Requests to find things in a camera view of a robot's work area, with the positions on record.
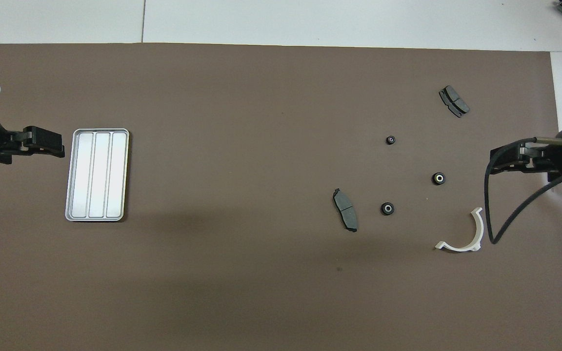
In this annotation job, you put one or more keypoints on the small black bearing gear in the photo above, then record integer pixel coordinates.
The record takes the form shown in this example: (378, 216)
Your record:
(391, 140)

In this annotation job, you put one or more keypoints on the long grey brake pad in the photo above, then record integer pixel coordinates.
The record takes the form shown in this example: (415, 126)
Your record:
(345, 207)

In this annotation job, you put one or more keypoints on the brown table mat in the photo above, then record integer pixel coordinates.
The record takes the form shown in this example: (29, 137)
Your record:
(261, 122)

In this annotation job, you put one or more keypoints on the silver grooved metal tray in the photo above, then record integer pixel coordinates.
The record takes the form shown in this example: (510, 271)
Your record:
(96, 175)

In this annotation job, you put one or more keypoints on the white curved plastic bracket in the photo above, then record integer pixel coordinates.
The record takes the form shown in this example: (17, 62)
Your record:
(479, 233)

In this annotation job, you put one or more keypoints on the short grey brake pad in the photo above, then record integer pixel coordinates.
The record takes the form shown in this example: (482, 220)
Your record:
(455, 101)

